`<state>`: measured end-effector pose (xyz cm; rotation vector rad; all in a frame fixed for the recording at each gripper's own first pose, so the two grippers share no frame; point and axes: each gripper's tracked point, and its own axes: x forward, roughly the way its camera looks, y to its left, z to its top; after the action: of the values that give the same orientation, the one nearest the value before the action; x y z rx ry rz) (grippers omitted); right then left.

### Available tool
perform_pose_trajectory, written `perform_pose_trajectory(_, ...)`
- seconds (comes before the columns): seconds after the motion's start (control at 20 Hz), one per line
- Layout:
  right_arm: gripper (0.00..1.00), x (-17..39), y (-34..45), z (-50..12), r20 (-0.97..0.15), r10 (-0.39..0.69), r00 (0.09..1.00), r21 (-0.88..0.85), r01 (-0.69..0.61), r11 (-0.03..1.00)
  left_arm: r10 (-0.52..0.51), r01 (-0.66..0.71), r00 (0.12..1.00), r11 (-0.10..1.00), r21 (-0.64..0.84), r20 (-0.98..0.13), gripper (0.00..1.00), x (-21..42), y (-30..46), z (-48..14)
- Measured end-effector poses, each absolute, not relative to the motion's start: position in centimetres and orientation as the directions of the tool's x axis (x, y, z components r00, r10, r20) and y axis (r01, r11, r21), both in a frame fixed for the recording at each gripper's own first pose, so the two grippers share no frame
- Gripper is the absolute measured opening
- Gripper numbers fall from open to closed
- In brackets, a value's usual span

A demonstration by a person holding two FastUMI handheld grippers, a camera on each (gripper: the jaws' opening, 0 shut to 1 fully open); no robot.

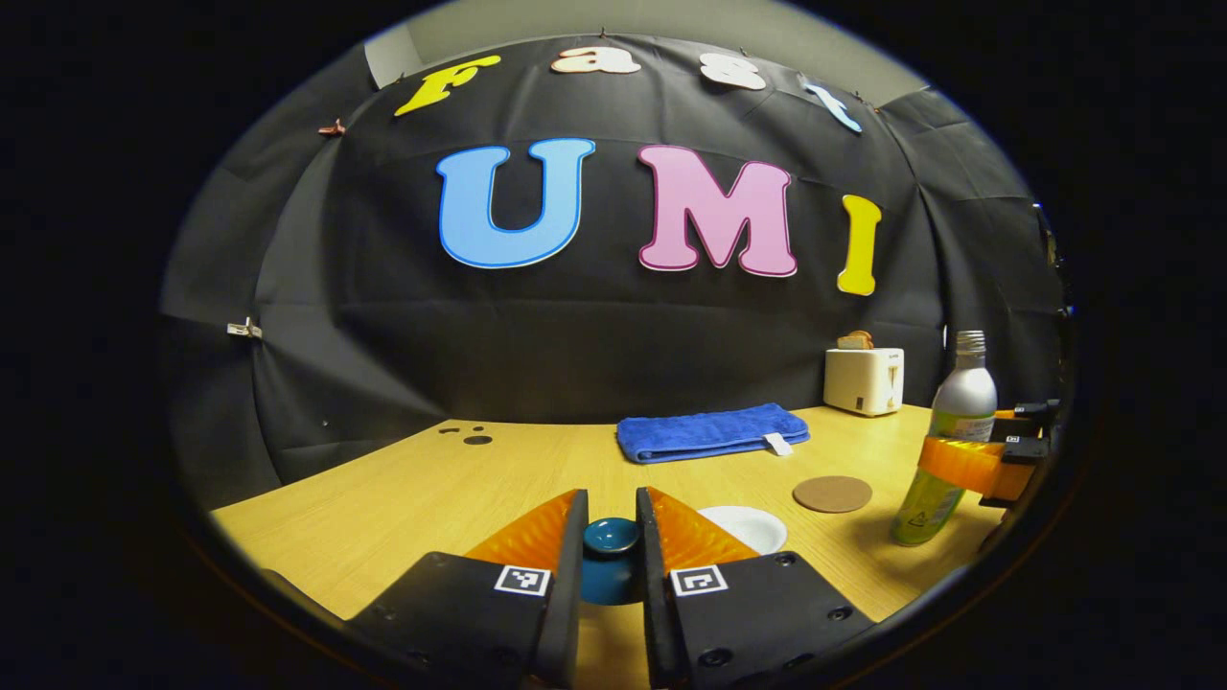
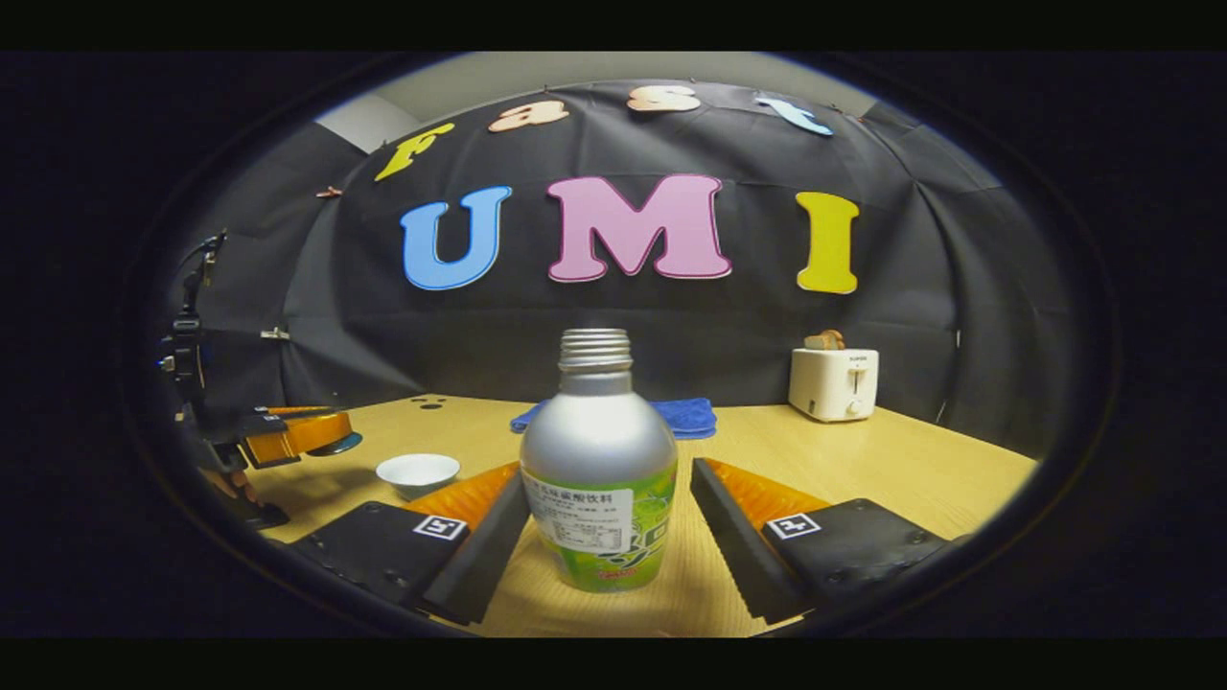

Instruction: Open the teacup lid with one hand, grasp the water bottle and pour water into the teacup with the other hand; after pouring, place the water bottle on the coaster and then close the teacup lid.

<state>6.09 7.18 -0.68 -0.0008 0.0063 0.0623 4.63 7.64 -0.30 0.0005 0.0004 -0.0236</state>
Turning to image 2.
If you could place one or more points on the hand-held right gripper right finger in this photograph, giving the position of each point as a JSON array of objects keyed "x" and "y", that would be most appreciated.
[{"x": 733, "y": 546}]

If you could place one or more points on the white toaster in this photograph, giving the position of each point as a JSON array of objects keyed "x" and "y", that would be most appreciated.
[{"x": 832, "y": 383}]

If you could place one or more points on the bread slice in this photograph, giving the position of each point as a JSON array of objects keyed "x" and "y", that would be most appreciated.
[{"x": 824, "y": 340}]

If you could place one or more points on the blue towel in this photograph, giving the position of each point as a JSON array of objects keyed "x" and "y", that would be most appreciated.
[{"x": 692, "y": 417}]

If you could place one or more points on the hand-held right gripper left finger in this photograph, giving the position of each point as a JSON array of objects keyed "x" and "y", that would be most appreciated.
[{"x": 479, "y": 565}]

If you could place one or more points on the black backdrop cloth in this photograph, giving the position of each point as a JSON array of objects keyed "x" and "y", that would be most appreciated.
[{"x": 671, "y": 326}]

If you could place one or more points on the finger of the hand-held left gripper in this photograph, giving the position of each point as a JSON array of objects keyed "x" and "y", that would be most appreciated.
[
  {"x": 288, "y": 413},
  {"x": 297, "y": 439}
]

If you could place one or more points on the silver green-label water bottle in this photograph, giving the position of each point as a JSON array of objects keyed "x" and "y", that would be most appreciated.
[{"x": 599, "y": 441}]

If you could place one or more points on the teal teacup white inside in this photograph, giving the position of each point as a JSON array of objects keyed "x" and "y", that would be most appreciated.
[{"x": 418, "y": 474}]

